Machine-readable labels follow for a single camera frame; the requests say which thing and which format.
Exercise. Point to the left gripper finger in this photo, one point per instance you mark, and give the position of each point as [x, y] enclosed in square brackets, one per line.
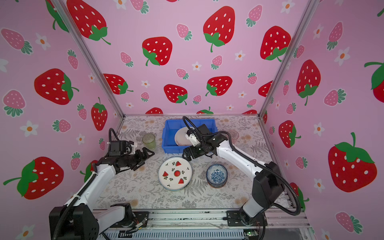
[137, 163]
[143, 154]

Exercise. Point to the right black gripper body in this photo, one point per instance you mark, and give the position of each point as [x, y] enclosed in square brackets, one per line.
[201, 146]

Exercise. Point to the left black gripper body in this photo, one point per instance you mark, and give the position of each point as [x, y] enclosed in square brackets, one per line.
[130, 160]

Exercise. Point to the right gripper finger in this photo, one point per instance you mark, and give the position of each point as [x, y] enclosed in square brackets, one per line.
[189, 155]
[192, 150]

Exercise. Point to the cream floral plate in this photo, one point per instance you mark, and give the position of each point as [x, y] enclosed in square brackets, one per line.
[181, 137]

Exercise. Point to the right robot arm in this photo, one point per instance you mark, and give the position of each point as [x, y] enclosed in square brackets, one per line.
[267, 182]

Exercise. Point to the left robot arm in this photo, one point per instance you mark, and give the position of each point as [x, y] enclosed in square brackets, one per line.
[76, 219]

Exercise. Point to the green glass cup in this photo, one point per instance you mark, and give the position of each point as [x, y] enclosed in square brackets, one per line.
[149, 141]

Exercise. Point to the pink glass cup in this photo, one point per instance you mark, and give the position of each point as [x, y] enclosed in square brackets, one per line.
[234, 135]

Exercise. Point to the blue patterned bowl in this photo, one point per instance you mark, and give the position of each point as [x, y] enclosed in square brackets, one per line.
[217, 176]

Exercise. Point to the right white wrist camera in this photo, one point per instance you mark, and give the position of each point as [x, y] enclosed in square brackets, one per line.
[191, 136]

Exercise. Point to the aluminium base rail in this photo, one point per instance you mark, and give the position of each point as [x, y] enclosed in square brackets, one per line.
[213, 224]

